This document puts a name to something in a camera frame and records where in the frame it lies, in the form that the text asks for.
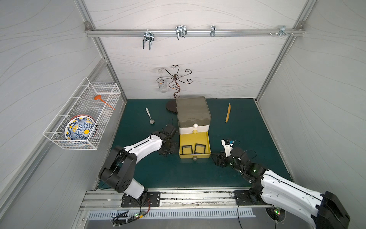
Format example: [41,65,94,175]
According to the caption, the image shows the white drawer with yellow knob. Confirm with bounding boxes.
[179,124,210,135]

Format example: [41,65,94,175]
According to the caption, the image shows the orange plastic spoon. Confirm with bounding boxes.
[94,95,115,110]

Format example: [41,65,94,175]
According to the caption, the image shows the metal hook right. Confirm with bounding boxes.
[269,26,294,38]

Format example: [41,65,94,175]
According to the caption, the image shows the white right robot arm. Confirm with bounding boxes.
[211,146,350,229]

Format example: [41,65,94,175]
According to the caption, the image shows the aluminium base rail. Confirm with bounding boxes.
[80,187,249,210]

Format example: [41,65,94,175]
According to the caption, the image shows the clear glass cup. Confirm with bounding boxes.
[156,68,169,93]

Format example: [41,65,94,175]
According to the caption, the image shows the yellow drawer with grey knob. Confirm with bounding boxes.
[179,132,211,160]

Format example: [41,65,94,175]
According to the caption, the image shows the metal hook centre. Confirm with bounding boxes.
[175,25,188,40]

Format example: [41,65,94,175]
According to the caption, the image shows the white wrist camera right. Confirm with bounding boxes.
[221,139,234,157]

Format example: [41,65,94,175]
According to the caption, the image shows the black brooch box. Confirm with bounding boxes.
[181,145,193,155]
[194,144,206,154]

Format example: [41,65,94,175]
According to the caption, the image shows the metal hook small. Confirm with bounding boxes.
[210,25,216,37]

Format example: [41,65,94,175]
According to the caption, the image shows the blue yellow patterned plate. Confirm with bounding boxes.
[64,115,96,140]

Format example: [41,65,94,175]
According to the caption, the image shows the dark metal scroll stand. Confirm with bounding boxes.
[156,65,193,114]

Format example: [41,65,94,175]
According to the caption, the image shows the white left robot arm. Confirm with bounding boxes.
[99,125,177,204]

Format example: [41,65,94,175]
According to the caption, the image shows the aluminium top rail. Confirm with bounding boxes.
[85,26,305,38]

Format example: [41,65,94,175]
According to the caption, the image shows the olive green drawer cabinet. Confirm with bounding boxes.
[176,96,212,128]

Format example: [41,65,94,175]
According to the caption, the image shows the yellow wooden knife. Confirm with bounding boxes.
[225,103,231,123]

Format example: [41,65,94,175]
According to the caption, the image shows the white wire basket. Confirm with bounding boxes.
[43,78,121,150]

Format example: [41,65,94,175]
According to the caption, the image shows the metal spoon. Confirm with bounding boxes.
[145,108,155,125]

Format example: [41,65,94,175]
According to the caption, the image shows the metal hook left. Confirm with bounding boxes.
[143,31,155,50]

